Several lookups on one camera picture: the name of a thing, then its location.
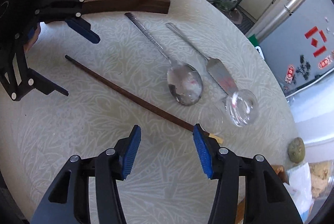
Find dark brown chopstick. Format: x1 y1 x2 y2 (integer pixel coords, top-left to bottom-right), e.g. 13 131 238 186
65 54 225 145

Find metal spoon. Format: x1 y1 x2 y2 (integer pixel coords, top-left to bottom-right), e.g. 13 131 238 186
125 13 203 106

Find metal cake server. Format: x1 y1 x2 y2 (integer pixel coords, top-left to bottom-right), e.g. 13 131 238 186
166 22 238 96

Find left hand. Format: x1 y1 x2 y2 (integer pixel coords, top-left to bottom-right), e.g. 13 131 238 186
24 23 41 53

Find light wooden tray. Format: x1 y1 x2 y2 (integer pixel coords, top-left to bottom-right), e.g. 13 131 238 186
235 161 291 223

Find white tissue pack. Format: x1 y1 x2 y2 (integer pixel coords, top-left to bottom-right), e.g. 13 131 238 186
284 162 314 223

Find brown stone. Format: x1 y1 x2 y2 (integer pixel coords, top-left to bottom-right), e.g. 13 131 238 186
288 137 305 163

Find clear jar with snacks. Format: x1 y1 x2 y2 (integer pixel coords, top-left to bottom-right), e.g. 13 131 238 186
309 160 333 199

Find clear glass cup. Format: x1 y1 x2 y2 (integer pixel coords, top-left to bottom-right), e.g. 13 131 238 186
198 89 259 134

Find silver refrigerator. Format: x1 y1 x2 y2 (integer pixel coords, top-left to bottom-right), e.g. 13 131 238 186
256 0 333 97

